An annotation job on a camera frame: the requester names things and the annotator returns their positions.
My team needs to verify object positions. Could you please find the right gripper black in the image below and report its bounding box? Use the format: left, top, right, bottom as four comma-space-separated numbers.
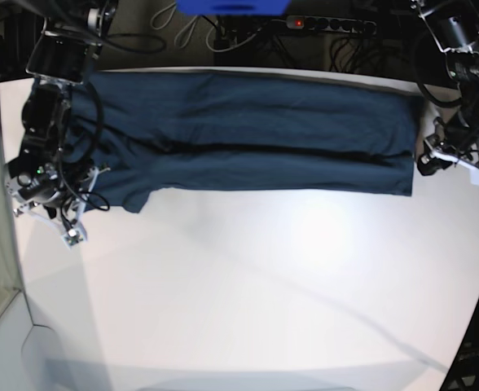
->
13, 162, 103, 220

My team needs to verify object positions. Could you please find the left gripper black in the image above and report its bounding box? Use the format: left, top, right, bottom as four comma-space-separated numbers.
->
416, 116, 479, 176

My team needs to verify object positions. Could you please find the dark blue t-shirt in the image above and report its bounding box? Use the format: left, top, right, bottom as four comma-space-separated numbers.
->
64, 72, 424, 213

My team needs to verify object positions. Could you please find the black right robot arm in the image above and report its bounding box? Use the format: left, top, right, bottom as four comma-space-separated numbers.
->
5, 1, 118, 224

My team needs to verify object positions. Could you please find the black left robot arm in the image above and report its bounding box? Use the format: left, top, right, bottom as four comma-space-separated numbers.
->
411, 1, 479, 182

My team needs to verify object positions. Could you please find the blue plastic box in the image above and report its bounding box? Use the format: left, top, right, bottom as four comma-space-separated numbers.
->
176, 0, 291, 15

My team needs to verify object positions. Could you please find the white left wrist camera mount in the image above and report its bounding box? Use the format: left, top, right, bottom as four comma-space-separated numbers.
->
418, 134, 479, 186

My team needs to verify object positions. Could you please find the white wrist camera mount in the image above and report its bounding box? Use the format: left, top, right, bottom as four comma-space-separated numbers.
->
418, 134, 479, 186
5, 167, 108, 248

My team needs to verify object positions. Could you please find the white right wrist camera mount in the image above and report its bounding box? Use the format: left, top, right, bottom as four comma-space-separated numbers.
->
5, 167, 108, 248

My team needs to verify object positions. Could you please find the black power strip red switch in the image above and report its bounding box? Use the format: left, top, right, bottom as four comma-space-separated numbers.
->
285, 15, 377, 36

